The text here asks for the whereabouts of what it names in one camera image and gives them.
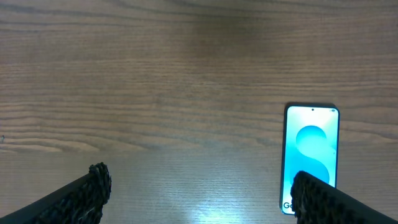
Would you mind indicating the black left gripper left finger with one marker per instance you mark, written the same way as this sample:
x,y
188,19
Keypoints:
x,y
81,202

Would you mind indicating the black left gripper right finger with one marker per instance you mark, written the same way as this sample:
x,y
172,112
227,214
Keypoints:
x,y
316,202

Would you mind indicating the blue Galaxy smartphone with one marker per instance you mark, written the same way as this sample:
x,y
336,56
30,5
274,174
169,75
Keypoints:
x,y
310,143

